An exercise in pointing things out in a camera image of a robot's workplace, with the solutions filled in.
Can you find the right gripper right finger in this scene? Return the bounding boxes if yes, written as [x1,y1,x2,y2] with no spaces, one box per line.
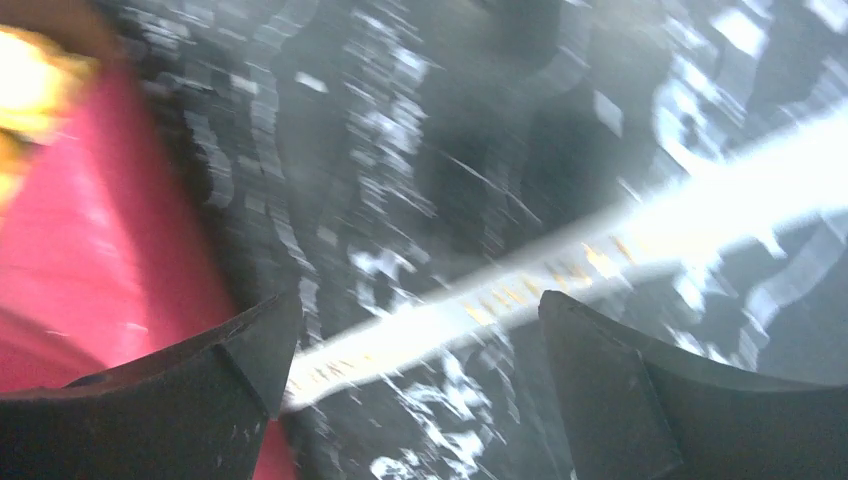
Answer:
[538,291,847,479]

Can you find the red wrapping paper sheet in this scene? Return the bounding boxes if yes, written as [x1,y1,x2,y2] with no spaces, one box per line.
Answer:
[1,63,294,479]

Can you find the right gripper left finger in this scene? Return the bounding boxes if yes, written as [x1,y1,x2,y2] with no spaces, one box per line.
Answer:
[1,293,302,479]

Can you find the beige ribbon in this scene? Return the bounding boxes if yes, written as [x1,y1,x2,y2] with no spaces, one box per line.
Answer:
[282,103,847,412]

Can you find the yellow fake flower bunch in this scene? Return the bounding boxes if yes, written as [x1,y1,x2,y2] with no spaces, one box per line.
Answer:
[1,25,99,210]

